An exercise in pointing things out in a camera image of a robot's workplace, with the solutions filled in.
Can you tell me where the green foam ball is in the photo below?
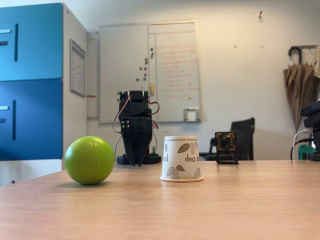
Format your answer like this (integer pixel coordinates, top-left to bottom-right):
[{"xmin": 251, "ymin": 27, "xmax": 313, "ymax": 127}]
[{"xmin": 64, "ymin": 135, "xmax": 116, "ymax": 186}]

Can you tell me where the black leader arm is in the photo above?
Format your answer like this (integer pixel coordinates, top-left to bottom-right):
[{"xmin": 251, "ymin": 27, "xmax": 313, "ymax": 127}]
[{"xmin": 300, "ymin": 98, "xmax": 320, "ymax": 162}]

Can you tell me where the white paper cup leaf print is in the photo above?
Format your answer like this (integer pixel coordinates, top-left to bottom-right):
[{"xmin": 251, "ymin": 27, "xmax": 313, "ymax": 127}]
[{"xmin": 159, "ymin": 135, "xmax": 205, "ymax": 182}]

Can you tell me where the grey locker cabinet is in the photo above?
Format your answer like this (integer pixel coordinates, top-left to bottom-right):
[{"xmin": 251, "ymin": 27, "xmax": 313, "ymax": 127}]
[{"xmin": 0, "ymin": 2, "xmax": 88, "ymax": 187}]

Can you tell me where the framed notice sheet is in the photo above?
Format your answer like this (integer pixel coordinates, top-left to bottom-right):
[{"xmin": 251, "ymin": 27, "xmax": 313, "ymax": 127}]
[{"xmin": 69, "ymin": 38, "xmax": 87, "ymax": 98}]

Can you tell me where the blue locker door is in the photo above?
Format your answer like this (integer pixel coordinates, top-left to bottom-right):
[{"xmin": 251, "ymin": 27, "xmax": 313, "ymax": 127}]
[
  {"xmin": 0, "ymin": 2, "xmax": 64, "ymax": 82},
  {"xmin": 0, "ymin": 78, "xmax": 64, "ymax": 161}
]

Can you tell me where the black office chair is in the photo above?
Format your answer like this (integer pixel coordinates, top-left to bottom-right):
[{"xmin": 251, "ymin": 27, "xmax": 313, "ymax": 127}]
[{"xmin": 199, "ymin": 117, "xmax": 256, "ymax": 162}]

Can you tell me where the green table clamp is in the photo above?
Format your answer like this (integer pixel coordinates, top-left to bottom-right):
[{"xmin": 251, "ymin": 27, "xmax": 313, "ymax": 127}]
[{"xmin": 297, "ymin": 143, "xmax": 318, "ymax": 161}]

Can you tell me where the beige folded umbrella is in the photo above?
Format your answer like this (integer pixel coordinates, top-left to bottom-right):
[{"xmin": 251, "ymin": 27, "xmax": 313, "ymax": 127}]
[{"xmin": 283, "ymin": 46, "xmax": 320, "ymax": 131}]

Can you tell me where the white usb cable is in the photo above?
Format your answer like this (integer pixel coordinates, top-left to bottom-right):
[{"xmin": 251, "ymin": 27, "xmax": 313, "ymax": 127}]
[{"xmin": 114, "ymin": 136, "xmax": 124, "ymax": 161}]

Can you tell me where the wall whiteboard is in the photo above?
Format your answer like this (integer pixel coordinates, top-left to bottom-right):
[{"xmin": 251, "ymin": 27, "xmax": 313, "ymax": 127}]
[{"xmin": 98, "ymin": 21, "xmax": 202, "ymax": 125}]

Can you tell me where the camera module on black stand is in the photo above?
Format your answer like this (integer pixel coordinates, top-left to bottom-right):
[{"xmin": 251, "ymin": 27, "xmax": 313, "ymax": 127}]
[{"xmin": 214, "ymin": 131, "xmax": 240, "ymax": 165}]

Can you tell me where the white power cable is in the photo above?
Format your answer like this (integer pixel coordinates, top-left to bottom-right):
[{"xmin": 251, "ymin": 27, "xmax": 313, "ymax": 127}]
[{"xmin": 291, "ymin": 129, "xmax": 312, "ymax": 161}]

